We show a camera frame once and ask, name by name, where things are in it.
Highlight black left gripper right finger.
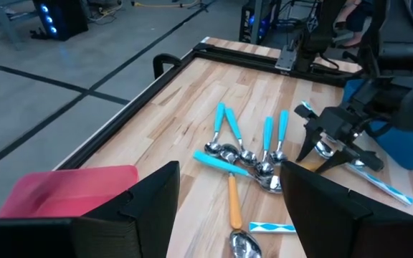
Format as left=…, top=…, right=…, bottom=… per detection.
left=280, top=161, right=413, bottom=258

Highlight black computer tower blue lights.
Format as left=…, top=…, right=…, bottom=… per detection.
left=238, top=0, right=283, bottom=46
left=30, top=0, right=90, bottom=42

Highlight gray metal cart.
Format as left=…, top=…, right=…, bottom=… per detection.
left=0, top=0, right=39, bottom=49

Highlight blue plastic bin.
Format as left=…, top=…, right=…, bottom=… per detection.
left=342, top=78, right=413, bottom=171

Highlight black aluminium table frame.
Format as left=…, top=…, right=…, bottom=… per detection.
left=54, top=42, right=367, bottom=172

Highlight person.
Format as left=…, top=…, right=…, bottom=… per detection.
left=333, top=0, right=376, bottom=50

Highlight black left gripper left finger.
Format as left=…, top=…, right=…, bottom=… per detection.
left=0, top=161, right=181, bottom=258

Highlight black frame handle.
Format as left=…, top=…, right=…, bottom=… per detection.
left=151, top=52, right=183, bottom=80

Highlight black office chair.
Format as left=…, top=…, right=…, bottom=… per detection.
left=356, top=0, right=413, bottom=78

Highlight pink translucent plastic bin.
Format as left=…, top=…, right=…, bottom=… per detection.
left=0, top=164, right=139, bottom=219

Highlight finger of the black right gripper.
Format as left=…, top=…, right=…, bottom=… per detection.
left=295, top=123, right=323, bottom=162
left=315, top=145, right=386, bottom=173

